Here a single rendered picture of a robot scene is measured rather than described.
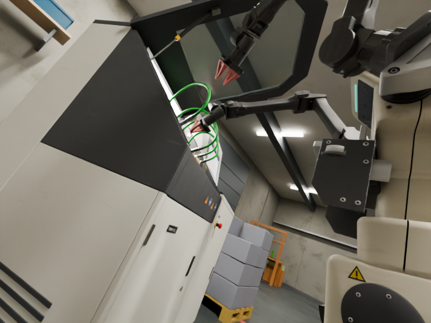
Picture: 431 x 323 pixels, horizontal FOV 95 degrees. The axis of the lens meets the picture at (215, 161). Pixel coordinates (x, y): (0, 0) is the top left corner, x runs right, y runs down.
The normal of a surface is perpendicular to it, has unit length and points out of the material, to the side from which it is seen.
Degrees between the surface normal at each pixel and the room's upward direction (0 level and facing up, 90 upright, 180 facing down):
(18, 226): 90
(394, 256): 90
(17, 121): 90
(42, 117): 90
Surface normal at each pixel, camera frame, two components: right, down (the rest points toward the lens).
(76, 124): -0.18, -0.41
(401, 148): -0.51, -0.49
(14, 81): 0.77, 0.11
